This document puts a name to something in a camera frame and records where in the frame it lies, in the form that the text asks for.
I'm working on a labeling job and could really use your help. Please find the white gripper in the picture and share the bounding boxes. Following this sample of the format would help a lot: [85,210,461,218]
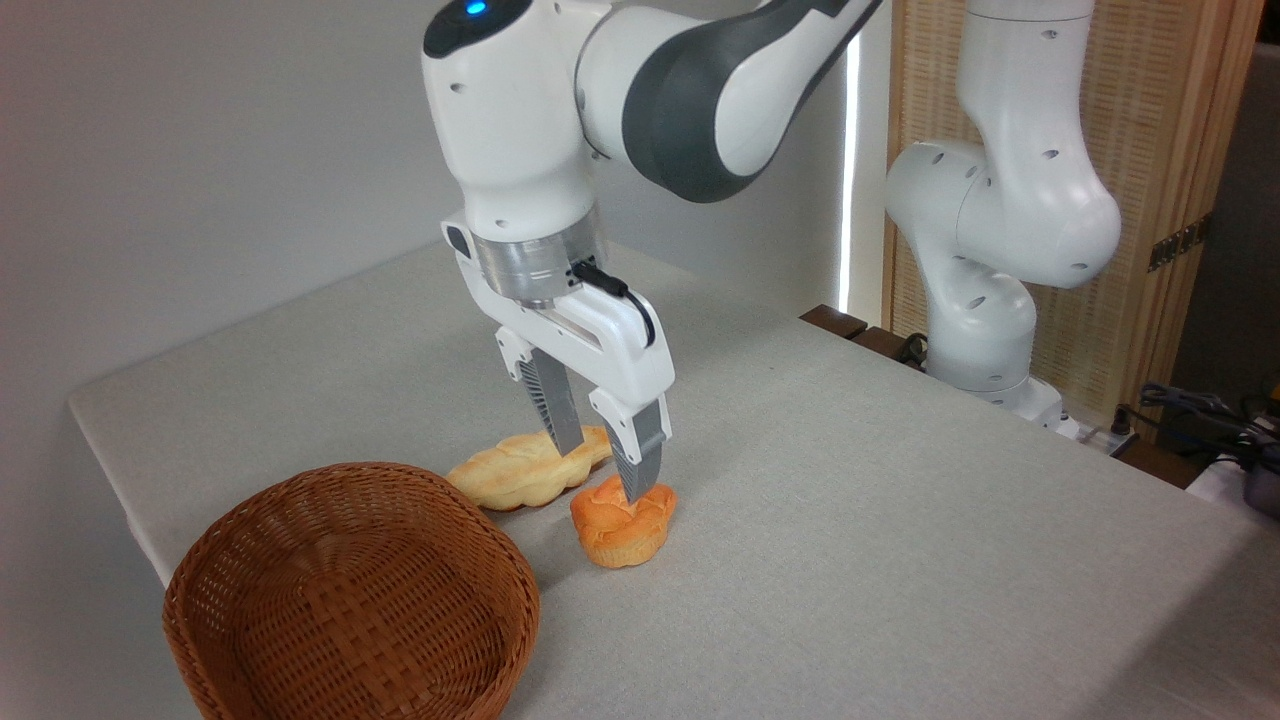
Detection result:
[441,212,676,504]

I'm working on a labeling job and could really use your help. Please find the brown wicker basket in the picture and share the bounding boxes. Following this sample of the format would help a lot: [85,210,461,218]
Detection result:
[162,461,542,720]

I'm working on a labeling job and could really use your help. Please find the dark wooden block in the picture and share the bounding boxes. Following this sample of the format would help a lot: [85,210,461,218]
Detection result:
[800,304,869,341]
[850,326,933,374]

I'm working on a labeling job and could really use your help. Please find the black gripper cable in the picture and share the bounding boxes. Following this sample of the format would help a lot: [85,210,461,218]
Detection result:
[570,260,657,349]

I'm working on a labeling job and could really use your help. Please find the black cable bundle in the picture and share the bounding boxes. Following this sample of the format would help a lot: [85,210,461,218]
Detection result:
[1112,383,1280,471]

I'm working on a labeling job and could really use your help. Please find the round orange bread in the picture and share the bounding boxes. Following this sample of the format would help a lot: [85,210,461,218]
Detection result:
[570,475,678,569]

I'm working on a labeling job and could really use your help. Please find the long braided bread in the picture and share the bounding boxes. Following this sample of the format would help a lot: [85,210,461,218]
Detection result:
[446,425,614,512]

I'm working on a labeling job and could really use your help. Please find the grey tablecloth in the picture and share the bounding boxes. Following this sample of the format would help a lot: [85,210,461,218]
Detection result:
[68,240,1280,720]

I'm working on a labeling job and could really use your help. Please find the wooden folding screen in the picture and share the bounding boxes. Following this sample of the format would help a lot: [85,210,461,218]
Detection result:
[884,0,1266,441]

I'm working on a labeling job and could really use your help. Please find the black screen hinge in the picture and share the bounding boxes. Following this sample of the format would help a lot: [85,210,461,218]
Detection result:
[1148,214,1213,273]

